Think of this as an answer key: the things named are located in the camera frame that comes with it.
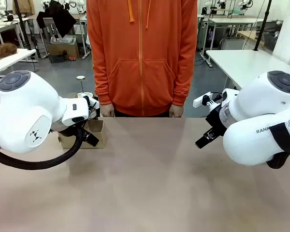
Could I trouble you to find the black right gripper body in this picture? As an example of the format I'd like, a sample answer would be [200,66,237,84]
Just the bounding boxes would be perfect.
[205,105,227,136]

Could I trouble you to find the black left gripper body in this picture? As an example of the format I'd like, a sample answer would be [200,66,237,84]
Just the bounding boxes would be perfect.
[51,119,87,140]

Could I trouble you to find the brown cardboard cup carrier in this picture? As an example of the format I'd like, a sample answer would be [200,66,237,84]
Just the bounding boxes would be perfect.
[57,93,107,149]

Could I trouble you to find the person's right forearm orange sleeve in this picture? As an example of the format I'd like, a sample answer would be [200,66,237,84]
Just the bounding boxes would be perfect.
[91,55,114,106]

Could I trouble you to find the person's left forearm orange sleeve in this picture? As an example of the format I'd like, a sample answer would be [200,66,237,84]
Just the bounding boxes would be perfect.
[172,55,193,107]

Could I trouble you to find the person's right hand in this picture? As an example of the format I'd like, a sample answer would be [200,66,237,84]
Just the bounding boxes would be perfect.
[101,104,115,118]

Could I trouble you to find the person's left hand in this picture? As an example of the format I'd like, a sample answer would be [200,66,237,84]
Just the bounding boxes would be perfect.
[169,104,185,118]

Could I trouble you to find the silver round stand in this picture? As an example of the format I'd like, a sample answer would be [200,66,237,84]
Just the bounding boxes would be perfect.
[76,75,94,99]

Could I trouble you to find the white power strip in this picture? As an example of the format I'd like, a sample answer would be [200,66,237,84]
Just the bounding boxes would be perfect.
[192,91,212,108]

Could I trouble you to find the dark trousers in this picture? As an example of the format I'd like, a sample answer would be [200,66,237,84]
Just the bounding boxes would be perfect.
[113,110,171,118]

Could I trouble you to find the small black box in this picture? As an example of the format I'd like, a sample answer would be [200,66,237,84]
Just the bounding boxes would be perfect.
[49,55,65,64]

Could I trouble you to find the brown cardboard box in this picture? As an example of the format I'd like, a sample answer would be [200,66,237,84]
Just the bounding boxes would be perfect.
[47,43,80,59]

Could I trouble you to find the large white table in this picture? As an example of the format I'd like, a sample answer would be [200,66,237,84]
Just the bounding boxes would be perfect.
[205,49,290,90]

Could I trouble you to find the clear plastic bin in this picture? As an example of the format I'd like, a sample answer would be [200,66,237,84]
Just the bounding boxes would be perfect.
[50,34,76,45]

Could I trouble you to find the orange hoodie torso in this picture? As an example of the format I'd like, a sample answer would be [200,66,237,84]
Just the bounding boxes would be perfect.
[86,0,198,117]

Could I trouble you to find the white table with wig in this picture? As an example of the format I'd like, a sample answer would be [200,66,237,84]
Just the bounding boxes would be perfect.
[0,48,37,78]

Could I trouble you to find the black hanging cloth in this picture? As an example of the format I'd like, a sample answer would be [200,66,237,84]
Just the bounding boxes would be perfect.
[36,0,77,39]

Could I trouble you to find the white lab table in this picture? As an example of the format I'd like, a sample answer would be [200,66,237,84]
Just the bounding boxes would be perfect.
[204,16,265,51]

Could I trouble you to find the brown hair wig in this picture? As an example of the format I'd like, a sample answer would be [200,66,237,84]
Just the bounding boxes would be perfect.
[0,43,18,61]

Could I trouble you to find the black tripod pole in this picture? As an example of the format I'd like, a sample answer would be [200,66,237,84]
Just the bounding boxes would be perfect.
[253,0,273,52]
[14,0,32,51]

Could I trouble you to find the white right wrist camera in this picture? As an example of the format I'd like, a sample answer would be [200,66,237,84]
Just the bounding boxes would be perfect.
[221,88,239,107]

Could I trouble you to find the black braided cable sleeve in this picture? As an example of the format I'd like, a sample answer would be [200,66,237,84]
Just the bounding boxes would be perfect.
[0,125,85,170]

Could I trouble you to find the black strap cable bundle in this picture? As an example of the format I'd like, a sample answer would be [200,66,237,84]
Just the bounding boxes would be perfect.
[266,122,290,170]

